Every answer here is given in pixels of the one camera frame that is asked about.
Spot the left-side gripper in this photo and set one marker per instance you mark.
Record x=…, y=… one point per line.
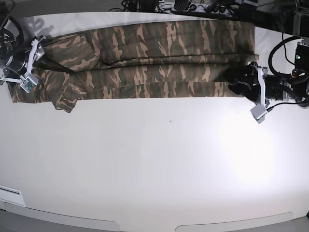
x=244, y=81

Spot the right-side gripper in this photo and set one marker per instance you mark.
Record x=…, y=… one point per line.
x=16, y=62

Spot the white label plate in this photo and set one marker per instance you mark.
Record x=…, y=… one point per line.
x=12, y=196

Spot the right-side wrist camera board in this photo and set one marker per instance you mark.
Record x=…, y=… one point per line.
x=29, y=83

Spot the left-side wrist camera board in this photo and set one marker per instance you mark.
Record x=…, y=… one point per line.
x=259, y=112

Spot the camouflage T-shirt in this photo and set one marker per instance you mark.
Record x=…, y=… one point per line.
x=146, y=60

